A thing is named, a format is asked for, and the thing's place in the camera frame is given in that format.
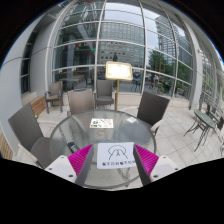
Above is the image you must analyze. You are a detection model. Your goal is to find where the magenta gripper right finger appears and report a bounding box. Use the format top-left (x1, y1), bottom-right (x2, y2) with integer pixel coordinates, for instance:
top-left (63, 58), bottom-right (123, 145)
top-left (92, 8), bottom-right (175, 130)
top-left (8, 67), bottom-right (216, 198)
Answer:
top-left (132, 143), bottom-right (179, 186)

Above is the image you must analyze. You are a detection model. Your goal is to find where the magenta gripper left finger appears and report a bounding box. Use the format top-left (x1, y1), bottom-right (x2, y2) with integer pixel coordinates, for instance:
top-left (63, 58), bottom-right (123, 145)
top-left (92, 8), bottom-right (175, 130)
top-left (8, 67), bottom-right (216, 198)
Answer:
top-left (45, 143), bottom-right (95, 186)

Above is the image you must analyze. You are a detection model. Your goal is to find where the white printed mouse pad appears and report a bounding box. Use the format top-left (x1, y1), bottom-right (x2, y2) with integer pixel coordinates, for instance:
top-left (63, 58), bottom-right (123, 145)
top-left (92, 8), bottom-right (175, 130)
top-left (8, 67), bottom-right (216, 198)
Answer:
top-left (97, 142), bottom-right (136, 169)

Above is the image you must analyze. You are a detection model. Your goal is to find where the round glass table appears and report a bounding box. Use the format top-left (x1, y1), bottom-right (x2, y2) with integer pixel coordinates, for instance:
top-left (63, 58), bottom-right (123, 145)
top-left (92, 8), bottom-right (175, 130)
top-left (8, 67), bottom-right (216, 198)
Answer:
top-left (50, 110), bottom-right (157, 189)

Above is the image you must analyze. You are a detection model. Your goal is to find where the colourful menu card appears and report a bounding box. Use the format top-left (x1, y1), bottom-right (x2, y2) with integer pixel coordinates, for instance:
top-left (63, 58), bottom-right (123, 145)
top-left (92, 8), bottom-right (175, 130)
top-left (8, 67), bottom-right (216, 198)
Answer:
top-left (90, 118), bottom-right (114, 128)

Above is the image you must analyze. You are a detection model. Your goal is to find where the grey wicker chair left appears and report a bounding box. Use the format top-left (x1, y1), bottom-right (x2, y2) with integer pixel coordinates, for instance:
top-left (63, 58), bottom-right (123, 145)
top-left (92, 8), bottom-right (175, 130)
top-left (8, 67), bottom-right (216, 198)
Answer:
top-left (8, 103), bottom-right (52, 168)

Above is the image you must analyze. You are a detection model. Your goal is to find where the grey wicker chair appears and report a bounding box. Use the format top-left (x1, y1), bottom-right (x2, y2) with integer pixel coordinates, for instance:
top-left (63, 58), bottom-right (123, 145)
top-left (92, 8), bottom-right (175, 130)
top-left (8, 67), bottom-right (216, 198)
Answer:
top-left (137, 92), bottom-right (170, 135)
top-left (68, 88), bottom-right (94, 115)
top-left (8, 103), bottom-right (52, 168)

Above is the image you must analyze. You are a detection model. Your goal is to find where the grey wicker chair right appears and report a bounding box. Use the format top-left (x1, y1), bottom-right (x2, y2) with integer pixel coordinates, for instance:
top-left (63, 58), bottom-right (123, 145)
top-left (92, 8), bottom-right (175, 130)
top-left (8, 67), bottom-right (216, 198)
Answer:
top-left (137, 92), bottom-right (170, 135)

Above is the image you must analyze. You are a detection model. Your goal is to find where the grey wicker chair back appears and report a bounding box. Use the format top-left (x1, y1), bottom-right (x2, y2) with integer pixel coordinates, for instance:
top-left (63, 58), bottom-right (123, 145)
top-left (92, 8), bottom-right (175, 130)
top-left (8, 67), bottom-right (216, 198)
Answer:
top-left (68, 88), bottom-right (94, 115)

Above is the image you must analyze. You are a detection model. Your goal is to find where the wooden bench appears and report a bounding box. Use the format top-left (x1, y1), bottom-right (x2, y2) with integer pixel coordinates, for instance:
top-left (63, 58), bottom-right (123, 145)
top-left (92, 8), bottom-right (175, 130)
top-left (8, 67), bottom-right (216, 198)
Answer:
top-left (30, 96), bottom-right (46, 115)

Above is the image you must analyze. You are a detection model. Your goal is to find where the grey chair behind stand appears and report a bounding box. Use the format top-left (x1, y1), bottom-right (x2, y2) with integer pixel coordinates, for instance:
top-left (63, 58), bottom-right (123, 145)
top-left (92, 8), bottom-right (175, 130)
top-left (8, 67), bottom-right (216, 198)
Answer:
top-left (95, 79), bottom-right (114, 106)

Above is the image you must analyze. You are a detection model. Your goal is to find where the grey chair far left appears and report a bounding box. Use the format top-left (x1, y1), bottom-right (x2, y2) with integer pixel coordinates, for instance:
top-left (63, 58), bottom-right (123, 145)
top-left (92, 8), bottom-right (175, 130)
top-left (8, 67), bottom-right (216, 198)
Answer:
top-left (44, 81), bottom-right (63, 110)

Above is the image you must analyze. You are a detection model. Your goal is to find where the gold menu stand sign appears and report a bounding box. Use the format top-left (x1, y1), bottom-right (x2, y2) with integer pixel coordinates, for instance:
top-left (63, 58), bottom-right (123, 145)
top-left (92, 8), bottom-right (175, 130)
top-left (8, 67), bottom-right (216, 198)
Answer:
top-left (105, 61), bottom-right (134, 112)

